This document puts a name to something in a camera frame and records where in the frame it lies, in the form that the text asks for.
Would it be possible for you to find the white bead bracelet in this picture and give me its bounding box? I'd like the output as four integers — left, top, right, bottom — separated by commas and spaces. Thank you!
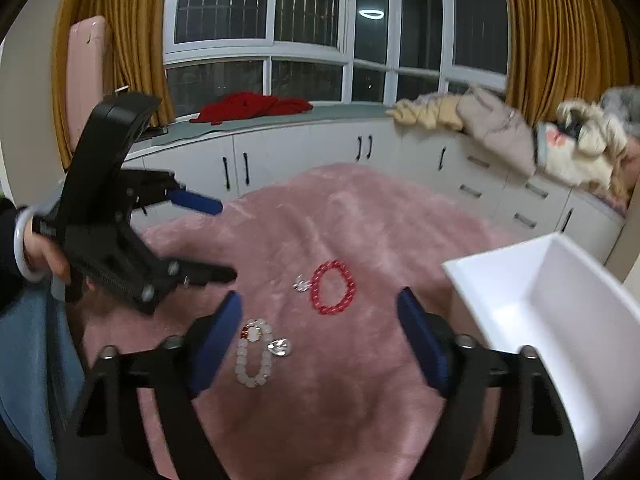
234, 317, 276, 389

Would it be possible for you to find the red bead bracelet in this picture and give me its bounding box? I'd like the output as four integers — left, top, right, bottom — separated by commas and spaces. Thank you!
309, 259, 358, 317

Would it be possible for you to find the white storage box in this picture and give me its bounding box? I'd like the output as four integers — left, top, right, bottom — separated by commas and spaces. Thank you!
442, 233, 639, 479

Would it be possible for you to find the person's left hand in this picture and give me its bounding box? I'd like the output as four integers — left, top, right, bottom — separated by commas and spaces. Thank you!
23, 228, 70, 284

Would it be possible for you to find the white window cabinet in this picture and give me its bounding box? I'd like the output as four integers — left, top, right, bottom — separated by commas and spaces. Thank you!
126, 105, 625, 262

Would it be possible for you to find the white jade bangle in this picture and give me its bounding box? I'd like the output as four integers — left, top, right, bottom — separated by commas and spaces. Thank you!
13, 207, 47, 283

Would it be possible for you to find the blue jeans leg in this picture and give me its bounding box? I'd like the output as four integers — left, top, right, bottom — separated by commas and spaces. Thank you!
1, 282, 85, 479

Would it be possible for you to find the red garment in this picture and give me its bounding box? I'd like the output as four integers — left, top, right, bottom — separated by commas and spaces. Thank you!
190, 92, 314, 126

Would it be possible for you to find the pink fluffy bed blanket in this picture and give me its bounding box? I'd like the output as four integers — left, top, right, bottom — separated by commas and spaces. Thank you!
81, 161, 522, 480

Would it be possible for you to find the pink upright board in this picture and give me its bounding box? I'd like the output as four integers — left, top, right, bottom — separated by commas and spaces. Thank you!
66, 15, 114, 151

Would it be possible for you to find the mustard left curtain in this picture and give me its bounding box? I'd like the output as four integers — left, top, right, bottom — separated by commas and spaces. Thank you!
51, 0, 177, 170

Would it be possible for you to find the mustard curtain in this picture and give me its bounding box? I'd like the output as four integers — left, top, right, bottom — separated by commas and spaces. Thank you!
51, 0, 177, 170
506, 0, 639, 126

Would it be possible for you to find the white framed window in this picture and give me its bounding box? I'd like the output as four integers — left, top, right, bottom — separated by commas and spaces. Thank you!
164, 0, 509, 117

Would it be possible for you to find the yellow cloth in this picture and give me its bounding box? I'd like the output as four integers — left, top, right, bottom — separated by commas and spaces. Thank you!
385, 94, 463, 131

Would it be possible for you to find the floral cream blanket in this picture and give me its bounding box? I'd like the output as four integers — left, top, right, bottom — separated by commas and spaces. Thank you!
535, 122, 639, 216

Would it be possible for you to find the beige jacket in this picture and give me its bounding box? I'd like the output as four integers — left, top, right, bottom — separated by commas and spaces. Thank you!
457, 87, 536, 178

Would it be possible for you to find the cream crumpled garment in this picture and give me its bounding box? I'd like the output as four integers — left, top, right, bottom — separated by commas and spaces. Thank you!
556, 99, 628, 159

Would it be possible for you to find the grey quilt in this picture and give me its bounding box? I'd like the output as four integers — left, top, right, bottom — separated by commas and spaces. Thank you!
600, 86, 640, 124

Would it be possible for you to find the mustard right curtain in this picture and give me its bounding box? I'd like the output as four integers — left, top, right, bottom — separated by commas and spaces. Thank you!
506, 0, 639, 126

